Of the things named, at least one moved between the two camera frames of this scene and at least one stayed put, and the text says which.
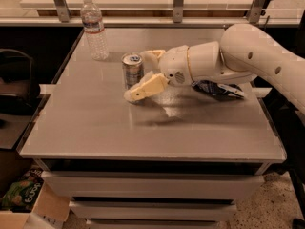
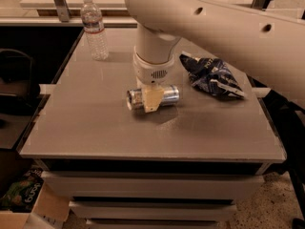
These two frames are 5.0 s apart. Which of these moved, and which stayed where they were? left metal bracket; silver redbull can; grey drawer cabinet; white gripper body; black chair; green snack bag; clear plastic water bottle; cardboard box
Moved: white gripper body; silver redbull can
Stayed: black chair; left metal bracket; grey drawer cabinet; clear plastic water bottle; cardboard box; green snack bag
